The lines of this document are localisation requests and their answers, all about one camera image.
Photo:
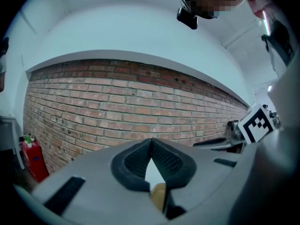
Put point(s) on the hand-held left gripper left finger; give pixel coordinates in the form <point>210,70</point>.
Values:
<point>98,184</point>

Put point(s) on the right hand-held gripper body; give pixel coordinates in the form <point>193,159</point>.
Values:
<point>255,125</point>

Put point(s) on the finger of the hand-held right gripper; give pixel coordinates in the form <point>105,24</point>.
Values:
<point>218,144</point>

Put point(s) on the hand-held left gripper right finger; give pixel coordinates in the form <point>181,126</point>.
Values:
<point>206,184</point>

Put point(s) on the yellow rectangular tray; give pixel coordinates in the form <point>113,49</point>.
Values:
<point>158,196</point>

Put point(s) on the white table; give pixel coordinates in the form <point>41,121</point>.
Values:
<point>153,172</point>

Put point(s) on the red box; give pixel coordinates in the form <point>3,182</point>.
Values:
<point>35,160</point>

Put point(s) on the small potted green plant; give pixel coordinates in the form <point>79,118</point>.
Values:
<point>27,139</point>

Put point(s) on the person's pink top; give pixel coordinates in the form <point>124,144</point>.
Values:
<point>276,10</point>

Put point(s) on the person's head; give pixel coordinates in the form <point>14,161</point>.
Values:
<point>211,1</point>

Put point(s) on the black head-mounted camera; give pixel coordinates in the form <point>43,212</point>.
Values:
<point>187,19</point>

